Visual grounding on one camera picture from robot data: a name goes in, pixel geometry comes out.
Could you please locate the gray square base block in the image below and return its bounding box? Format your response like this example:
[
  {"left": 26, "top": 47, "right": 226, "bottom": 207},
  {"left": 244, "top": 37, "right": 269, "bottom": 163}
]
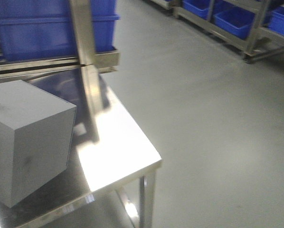
[{"left": 0, "top": 80, "right": 76, "bottom": 207}]

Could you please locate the blue bin on background rack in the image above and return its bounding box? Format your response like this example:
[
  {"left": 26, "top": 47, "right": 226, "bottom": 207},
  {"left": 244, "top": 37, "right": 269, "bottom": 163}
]
[{"left": 214, "top": 7, "right": 255, "bottom": 40}]

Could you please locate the empty blue plastic bin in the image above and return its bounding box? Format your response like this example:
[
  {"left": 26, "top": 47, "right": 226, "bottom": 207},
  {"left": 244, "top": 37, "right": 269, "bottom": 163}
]
[{"left": 0, "top": 0, "right": 120, "bottom": 62}]

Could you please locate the background steel shelf rack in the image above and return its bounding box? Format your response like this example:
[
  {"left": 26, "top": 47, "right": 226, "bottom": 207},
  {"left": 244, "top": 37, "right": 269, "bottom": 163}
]
[{"left": 155, "top": 0, "right": 284, "bottom": 63}]

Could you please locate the stainless steel rack frame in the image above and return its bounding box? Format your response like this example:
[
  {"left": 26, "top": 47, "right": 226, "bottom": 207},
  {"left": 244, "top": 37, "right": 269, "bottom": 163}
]
[{"left": 0, "top": 0, "right": 121, "bottom": 79}]

